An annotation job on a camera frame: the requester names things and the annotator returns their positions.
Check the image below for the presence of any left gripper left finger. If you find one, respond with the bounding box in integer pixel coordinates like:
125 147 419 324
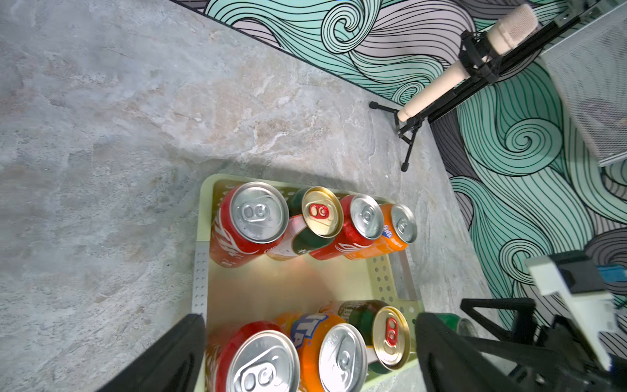
101 314 206 391

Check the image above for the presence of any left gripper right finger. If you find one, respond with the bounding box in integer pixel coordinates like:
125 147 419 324
415 313 522 391

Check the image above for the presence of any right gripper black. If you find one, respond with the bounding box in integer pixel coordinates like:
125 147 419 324
460 298 626 391

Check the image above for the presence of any green soda can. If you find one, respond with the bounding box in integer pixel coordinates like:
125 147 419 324
435 313 478 337

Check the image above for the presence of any green gold-top can front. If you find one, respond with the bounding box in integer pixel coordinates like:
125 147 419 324
318 300 411 374

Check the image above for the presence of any green gold-top can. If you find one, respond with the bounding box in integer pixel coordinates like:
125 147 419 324
268 186 344 261
318 300 411 374

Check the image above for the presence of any orange soda can back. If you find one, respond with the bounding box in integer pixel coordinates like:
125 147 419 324
346 204 417 260

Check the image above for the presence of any orange soda can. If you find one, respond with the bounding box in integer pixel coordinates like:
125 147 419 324
274 311 367 392
346 204 417 260

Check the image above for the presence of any red cola can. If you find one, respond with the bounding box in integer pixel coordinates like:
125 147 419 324
310 194 384 261
204 321 300 391
210 181 290 268

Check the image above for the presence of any light green plastic basket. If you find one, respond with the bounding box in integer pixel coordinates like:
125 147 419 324
191 174 424 332

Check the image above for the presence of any orange soda can front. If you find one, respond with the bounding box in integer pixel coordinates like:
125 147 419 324
274 311 367 392

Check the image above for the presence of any green gold-top can back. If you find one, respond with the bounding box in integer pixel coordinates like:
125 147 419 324
268 186 344 261

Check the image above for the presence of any black microphone tripod stand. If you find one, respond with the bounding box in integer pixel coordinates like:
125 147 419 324
369 1 624 172

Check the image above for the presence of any beige microphone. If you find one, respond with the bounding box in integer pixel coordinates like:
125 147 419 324
397 4 538 123

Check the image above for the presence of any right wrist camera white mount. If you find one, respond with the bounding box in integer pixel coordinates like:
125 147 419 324
525 251 618 371

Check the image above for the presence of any large clear wall bin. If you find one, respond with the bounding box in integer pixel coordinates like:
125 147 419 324
540 1 626 167

